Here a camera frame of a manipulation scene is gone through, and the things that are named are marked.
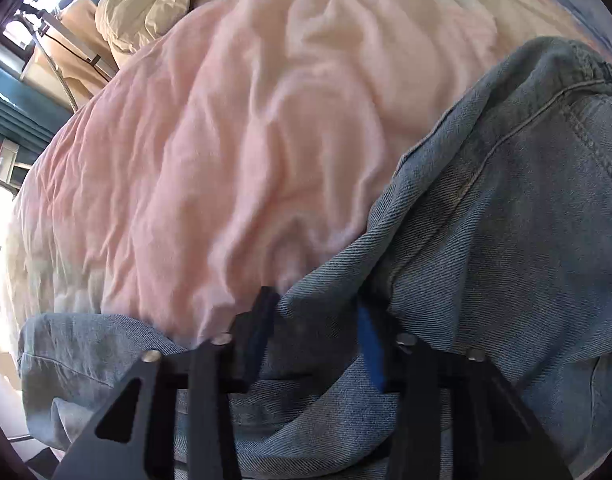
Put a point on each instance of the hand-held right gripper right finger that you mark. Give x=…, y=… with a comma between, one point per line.
x=372, y=350

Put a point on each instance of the teal curtain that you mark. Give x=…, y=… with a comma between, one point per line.
x=16, y=110

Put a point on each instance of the blue denim pants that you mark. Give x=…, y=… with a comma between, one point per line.
x=486, y=235

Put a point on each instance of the white pink duvet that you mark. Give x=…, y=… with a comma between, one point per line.
x=236, y=135

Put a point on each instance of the beige down jacket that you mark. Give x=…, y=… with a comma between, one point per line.
x=151, y=0

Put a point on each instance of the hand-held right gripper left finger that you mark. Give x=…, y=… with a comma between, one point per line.
x=258, y=332

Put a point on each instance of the metal garment steamer stand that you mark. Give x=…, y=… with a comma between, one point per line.
x=86, y=49

